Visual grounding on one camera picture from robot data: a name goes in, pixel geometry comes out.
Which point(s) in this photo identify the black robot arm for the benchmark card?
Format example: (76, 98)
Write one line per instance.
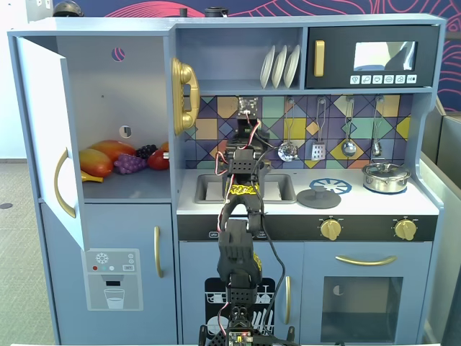
(236, 248)

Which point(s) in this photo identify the blue upper cabinet door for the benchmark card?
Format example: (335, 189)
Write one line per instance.
(43, 119)

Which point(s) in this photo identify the steel toy strainer spoon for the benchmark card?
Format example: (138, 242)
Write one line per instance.
(287, 152)

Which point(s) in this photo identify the gray toy sink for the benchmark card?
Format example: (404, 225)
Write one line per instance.
(281, 187)

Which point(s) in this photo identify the steel toy spatula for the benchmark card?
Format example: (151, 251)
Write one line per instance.
(318, 151)

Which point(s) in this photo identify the white toy plate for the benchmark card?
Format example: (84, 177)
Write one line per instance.
(279, 68)
(291, 67)
(267, 68)

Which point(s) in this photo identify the gold toy telephone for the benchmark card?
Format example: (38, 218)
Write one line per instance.
(182, 93)

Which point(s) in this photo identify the orange toy fruit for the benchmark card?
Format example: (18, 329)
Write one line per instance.
(165, 146)

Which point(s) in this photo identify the blue toy kitchen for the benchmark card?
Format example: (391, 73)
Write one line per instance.
(234, 54)

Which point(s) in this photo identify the dark gray round lid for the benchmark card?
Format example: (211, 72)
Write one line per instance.
(318, 198)

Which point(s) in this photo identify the steel toy ladle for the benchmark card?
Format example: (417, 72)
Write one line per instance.
(348, 147)

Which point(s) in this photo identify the black toy grapes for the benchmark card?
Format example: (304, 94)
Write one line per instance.
(146, 151)

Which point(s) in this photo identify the black toy microwave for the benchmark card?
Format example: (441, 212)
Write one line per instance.
(335, 57)

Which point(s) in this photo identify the gold stove knob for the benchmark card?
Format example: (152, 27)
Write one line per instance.
(405, 229)
(330, 229)

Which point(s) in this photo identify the purple toy grapes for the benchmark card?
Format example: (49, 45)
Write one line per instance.
(129, 164)

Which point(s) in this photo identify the steel toy whisk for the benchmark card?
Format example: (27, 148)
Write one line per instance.
(376, 147)

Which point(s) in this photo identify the blue dishwasher door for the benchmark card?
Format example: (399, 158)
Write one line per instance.
(194, 263)

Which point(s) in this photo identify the large red orange mango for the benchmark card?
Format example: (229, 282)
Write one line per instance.
(113, 148)

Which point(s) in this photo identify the steel toy pot with lid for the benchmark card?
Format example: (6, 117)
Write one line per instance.
(385, 178)

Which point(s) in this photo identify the small black knob object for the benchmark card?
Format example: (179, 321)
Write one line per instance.
(183, 12)

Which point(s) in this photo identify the blue lower fridge door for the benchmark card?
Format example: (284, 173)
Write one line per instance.
(119, 223)

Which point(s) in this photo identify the small orange yellow mango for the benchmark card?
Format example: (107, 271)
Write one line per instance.
(94, 162)

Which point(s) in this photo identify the yellow toy banana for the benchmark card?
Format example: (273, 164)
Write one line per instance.
(91, 178)

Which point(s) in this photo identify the blue oven door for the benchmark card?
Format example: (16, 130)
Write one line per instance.
(313, 288)

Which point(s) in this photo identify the gray rounded desk divider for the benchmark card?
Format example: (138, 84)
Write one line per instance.
(443, 234)

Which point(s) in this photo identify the black floor outlet disc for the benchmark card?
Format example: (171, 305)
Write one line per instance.
(5, 206)

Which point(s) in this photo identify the small gripper camera board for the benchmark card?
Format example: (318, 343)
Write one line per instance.
(248, 105)

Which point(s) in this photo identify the black camera on kitchen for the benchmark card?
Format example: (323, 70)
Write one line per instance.
(215, 12)

